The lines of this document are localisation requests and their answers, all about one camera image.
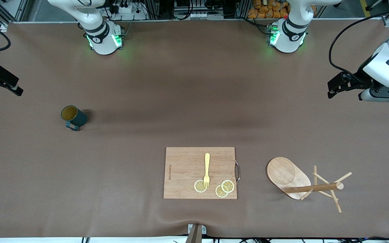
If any teal mug yellow inside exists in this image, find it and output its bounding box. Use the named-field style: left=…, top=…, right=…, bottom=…
left=61, top=105, right=88, bottom=132

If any wooden mug tree rack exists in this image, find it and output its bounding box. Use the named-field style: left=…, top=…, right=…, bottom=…
left=266, top=157, right=353, bottom=213

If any orange packaged snacks pile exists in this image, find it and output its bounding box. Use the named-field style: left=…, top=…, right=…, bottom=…
left=248, top=0, right=317, bottom=19

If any white power strip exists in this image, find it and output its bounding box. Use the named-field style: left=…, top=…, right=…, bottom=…
left=108, top=3, right=148, bottom=21

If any brown table mat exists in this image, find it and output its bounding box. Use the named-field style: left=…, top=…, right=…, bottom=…
left=0, top=19, right=389, bottom=238

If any yellow plastic fork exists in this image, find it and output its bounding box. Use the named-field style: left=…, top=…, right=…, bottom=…
left=203, top=153, right=211, bottom=189

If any wooden cutting board metal handle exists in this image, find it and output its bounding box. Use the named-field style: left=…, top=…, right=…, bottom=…
left=163, top=147, right=240, bottom=199

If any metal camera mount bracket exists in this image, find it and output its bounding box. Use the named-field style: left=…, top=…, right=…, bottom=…
left=185, top=223, right=207, bottom=243

